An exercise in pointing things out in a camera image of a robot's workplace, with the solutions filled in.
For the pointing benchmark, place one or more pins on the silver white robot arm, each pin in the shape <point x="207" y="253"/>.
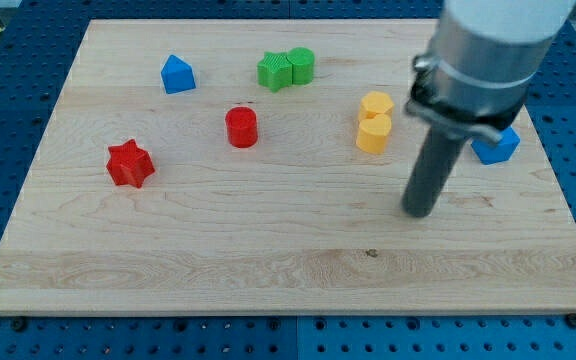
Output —
<point x="473" y="78"/>

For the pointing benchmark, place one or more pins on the light wooden board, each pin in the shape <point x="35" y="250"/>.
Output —
<point x="301" y="223"/>

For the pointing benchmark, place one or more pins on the red cylinder block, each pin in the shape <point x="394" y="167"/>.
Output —
<point x="241" y="125"/>

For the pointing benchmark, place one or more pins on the yellow heart block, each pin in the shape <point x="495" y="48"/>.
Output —
<point x="373" y="134"/>

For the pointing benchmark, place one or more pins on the green star block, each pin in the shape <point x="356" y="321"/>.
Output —
<point x="275" y="71"/>

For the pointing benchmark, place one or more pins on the yellow hexagon block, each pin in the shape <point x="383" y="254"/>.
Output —
<point x="375" y="103"/>

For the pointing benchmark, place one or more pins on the green cylinder block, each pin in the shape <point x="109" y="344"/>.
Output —
<point x="303" y="61"/>

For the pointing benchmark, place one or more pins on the blue house-shaped block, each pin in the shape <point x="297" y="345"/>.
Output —
<point x="177" y="75"/>

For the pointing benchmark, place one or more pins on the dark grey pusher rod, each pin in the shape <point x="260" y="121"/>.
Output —
<point x="434" y="163"/>

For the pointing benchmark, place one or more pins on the red star block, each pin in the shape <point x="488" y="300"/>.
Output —
<point x="129" y="164"/>

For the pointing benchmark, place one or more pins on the blue cube block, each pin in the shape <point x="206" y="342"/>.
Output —
<point x="501" y="152"/>

